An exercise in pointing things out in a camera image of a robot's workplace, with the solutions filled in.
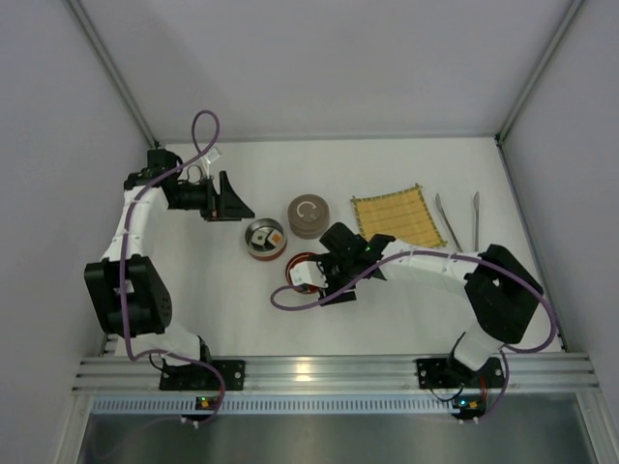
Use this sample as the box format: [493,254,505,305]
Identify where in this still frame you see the slotted cable duct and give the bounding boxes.
[91,394,482,416]

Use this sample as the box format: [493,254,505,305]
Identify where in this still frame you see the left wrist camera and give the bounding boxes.
[200,147,221,168]

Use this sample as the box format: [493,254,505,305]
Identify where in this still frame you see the bamboo mat tray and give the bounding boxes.
[350,184,447,248]

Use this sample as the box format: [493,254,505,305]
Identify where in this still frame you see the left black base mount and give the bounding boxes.
[159,359,246,392]

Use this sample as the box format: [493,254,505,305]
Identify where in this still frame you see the steel tongs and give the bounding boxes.
[433,190,481,252]

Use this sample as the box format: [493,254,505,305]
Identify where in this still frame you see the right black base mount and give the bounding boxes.
[415,357,505,391]

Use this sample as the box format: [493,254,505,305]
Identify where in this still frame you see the red round lid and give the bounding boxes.
[284,251,321,295]

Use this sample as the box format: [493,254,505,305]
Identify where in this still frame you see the beige steel container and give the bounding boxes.
[288,216,329,240]

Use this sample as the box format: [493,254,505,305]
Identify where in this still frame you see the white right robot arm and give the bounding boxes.
[309,222,544,383]

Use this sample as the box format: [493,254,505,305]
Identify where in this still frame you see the orange sushi roll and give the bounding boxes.
[267,230,285,247]

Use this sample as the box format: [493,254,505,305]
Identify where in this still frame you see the red steel container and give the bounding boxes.
[244,217,287,261]

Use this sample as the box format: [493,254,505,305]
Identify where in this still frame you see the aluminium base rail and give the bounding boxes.
[72,352,600,395]

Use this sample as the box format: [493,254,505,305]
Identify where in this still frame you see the aluminium frame post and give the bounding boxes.
[494,0,588,147]
[62,0,160,149]

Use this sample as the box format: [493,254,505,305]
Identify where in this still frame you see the beige round lid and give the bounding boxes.
[287,194,330,221]

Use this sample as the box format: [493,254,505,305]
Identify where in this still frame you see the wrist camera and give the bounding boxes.
[288,261,328,290]
[200,147,221,168]

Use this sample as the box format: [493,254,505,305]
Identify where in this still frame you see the left aluminium frame post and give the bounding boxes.
[62,0,160,149]

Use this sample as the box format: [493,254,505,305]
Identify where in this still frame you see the right aluminium frame post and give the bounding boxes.
[494,0,588,147]

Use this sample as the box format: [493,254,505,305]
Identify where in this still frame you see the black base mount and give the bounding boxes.
[415,357,505,391]
[159,359,246,392]

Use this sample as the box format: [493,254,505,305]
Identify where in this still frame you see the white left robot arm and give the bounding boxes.
[84,149,254,391]

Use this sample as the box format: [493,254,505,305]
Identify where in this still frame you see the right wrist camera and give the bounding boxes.
[288,261,328,290]

